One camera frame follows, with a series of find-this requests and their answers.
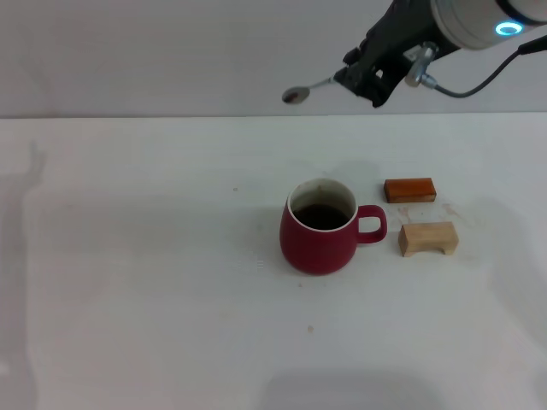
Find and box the dark orange wooden block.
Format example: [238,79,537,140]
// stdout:
[383,178,438,204]

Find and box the grey cable with metal connector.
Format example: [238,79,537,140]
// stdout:
[404,32,547,98]

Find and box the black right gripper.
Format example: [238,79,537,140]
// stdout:
[332,0,461,108]

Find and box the light wooden block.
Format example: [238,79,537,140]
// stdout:
[397,220,460,258]

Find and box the red ceramic mug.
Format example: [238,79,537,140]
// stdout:
[279,178,389,277]

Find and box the metal spoon light blue handle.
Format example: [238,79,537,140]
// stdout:
[281,74,339,105]

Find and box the dark coffee liquid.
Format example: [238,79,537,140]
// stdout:
[292,203,351,231]

